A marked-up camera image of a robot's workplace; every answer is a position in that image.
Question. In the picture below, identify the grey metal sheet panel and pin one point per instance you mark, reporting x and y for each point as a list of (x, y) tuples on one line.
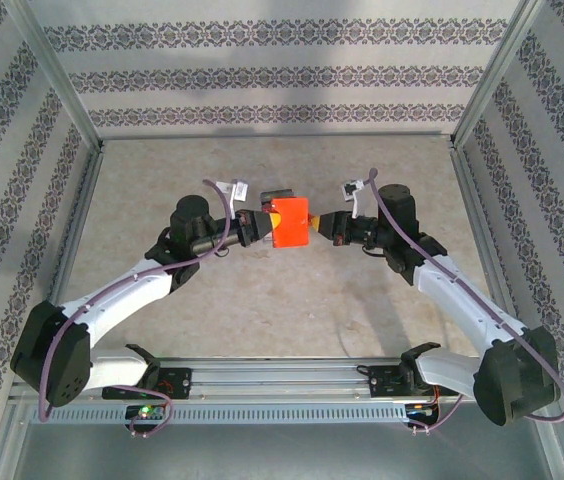
[(282, 455)]

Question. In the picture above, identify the circuit board with green light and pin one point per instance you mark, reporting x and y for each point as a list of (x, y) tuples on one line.
[(146, 412)]

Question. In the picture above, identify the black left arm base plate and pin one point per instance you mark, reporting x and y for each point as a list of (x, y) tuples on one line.
[(174, 382)]

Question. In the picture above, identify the aluminium corner post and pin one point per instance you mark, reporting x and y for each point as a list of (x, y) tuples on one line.
[(52, 70), (497, 70)]

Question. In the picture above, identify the red card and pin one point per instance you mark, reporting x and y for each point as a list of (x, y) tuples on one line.
[(265, 206)]

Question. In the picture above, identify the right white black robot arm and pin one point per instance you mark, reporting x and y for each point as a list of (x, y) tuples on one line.
[(462, 295)]

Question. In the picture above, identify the orange card holder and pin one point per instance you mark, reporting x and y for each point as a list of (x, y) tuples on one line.
[(291, 222)]

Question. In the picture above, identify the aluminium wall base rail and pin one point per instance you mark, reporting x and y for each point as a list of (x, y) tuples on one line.
[(272, 134)]

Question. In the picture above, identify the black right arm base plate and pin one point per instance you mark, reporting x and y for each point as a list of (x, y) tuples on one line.
[(384, 382)]

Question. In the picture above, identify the aluminium table side rail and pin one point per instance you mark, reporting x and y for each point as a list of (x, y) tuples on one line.
[(477, 220), (77, 235)]

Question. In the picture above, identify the aluminium mounting rail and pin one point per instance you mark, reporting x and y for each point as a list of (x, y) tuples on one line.
[(272, 380)]

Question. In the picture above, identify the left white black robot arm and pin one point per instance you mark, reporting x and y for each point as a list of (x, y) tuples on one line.
[(112, 305)]

